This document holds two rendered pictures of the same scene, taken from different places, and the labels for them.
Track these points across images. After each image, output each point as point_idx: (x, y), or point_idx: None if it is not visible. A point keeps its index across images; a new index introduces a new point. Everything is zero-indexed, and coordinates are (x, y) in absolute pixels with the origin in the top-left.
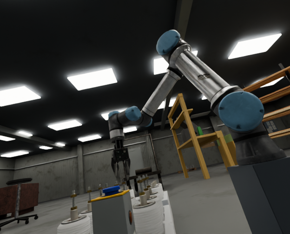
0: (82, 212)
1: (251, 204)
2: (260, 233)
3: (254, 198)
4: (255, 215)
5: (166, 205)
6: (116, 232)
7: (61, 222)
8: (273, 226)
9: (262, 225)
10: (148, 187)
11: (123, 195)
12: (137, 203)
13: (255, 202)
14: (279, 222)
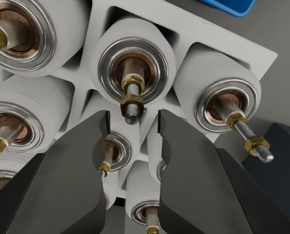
0: None
1: None
2: (279, 155)
3: None
4: (288, 177)
5: (262, 65)
6: None
7: None
8: (267, 191)
9: (278, 172)
10: (229, 127)
11: None
12: (150, 172)
13: None
14: None
